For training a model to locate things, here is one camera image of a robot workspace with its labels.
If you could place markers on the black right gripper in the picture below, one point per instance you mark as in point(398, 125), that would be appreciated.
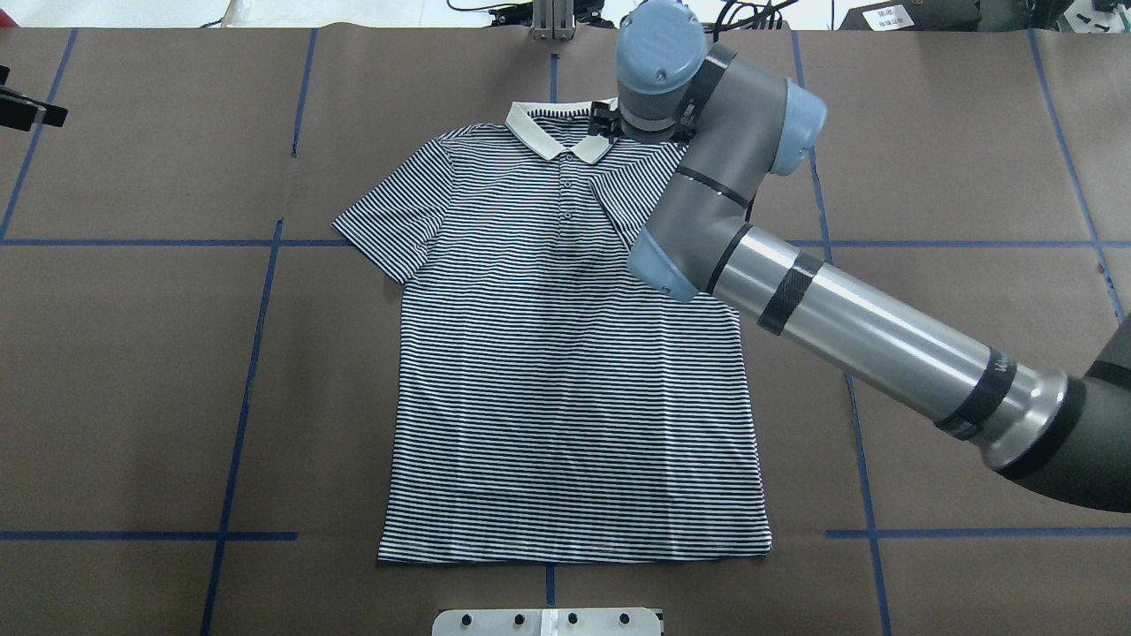
point(603, 124)

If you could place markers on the navy white striped polo shirt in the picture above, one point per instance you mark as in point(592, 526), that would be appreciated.
point(552, 408)

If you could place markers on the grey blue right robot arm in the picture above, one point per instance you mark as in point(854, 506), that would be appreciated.
point(1057, 435)

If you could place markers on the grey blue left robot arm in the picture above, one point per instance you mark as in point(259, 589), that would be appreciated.
point(21, 112)

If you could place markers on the black box with label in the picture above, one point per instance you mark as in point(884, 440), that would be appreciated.
point(928, 16)

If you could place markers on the aluminium frame post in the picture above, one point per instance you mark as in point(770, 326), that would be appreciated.
point(553, 20)

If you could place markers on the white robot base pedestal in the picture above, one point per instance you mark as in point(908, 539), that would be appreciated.
point(550, 621)

